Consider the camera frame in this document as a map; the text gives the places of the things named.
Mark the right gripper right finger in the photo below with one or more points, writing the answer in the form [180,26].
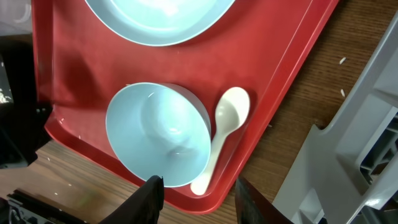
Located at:
[253,208]

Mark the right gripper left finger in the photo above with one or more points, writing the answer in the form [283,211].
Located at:
[142,207]

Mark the red serving tray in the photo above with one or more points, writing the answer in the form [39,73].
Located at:
[257,45]

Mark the grey dishwasher rack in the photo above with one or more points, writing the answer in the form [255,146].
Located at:
[347,172]

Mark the light blue bowl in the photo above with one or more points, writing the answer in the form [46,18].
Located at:
[159,129]

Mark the white plastic spoon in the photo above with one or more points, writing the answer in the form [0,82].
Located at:
[230,114]

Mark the black plastic tray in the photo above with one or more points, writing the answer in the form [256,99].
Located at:
[6,68]

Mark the light blue plate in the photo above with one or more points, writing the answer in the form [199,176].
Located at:
[159,23]

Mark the clear plastic bin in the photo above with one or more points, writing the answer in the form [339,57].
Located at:
[16,17]

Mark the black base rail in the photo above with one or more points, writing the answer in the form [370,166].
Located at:
[20,208]

